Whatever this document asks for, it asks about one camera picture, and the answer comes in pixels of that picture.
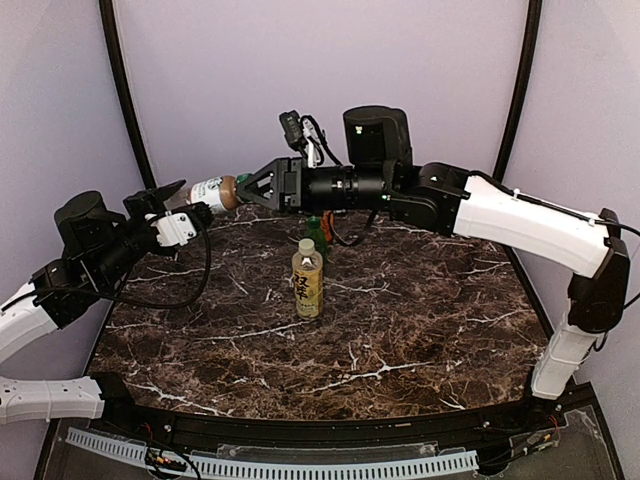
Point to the green soda bottle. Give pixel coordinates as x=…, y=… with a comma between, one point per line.
x=315, y=232

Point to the white slotted cable duct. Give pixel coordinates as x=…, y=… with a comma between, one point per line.
x=412, y=461

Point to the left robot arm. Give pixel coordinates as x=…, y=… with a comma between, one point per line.
x=100, y=247

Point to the black frame post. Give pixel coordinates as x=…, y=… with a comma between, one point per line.
x=107, y=10
x=526, y=58

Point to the black front rail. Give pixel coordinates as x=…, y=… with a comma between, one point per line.
x=476, y=428

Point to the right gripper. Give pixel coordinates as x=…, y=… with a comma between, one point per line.
x=292, y=184

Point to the orange drink bottle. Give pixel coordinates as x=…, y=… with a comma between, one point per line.
x=327, y=221

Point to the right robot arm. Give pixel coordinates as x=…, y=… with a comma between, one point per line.
x=380, y=176

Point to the yellow tea bottle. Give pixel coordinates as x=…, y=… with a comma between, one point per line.
x=307, y=269

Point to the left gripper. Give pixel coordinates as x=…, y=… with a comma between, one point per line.
x=145, y=204

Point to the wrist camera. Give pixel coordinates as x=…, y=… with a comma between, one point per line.
x=174, y=229
x=302, y=137

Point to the left black frame post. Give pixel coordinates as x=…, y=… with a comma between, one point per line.
x=107, y=10

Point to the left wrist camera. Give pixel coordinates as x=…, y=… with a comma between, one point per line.
x=174, y=229

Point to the coffee latte bottle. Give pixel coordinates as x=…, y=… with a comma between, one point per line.
x=218, y=193

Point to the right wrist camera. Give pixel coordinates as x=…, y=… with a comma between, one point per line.
x=302, y=137

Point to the right black frame post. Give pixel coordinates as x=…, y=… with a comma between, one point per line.
x=526, y=58

